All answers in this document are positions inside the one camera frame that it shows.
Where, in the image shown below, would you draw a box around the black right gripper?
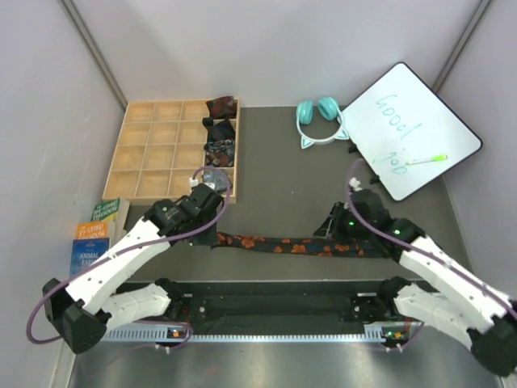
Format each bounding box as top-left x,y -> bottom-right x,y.
313,202 -> 372,246

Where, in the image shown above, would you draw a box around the black orange floral tie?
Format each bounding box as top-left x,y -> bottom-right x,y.
210,232 -> 381,258

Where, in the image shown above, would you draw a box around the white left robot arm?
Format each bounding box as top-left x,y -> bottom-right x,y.
41,183 -> 229,354

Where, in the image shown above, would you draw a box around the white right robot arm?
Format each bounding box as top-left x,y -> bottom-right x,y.
315,189 -> 516,377

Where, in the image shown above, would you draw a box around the grey blue rolled tie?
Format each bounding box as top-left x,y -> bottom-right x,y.
202,170 -> 233,192

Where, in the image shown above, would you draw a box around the multicolour paisley rolled tie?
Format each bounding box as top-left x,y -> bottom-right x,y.
204,140 -> 235,168

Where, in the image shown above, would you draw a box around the wooden compartment tray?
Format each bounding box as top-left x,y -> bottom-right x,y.
102,99 -> 223,205

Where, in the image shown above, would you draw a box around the dark blue rolled tie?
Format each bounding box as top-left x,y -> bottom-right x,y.
202,117 -> 236,142

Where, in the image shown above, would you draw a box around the green paperback book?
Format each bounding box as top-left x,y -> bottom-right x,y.
90,197 -> 130,222

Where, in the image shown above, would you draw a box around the dark red rolled tie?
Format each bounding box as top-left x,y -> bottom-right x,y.
206,95 -> 237,120

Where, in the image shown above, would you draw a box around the orange paperback book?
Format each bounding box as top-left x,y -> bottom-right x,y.
75,221 -> 116,239

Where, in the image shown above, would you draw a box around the teal cat ear headphones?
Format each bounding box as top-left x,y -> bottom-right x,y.
296,97 -> 350,150

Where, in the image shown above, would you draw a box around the white dry erase board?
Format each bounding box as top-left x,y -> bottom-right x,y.
343,62 -> 482,201

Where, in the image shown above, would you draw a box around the blue Animal Farm book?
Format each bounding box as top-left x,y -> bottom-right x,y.
69,238 -> 110,276

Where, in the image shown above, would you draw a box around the green marker pen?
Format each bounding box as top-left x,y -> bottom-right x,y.
406,154 -> 448,166

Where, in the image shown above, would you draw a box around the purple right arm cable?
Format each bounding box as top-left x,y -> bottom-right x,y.
347,158 -> 517,312

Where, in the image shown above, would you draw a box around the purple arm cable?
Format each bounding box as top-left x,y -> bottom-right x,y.
26,166 -> 233,344
347,158 -> 517,312

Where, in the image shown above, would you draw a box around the slotted cable duct rail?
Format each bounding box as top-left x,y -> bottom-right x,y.
102,324 -> 411,344

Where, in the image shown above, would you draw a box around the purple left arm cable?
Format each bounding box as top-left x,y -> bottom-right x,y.
26,166 -> 233,344

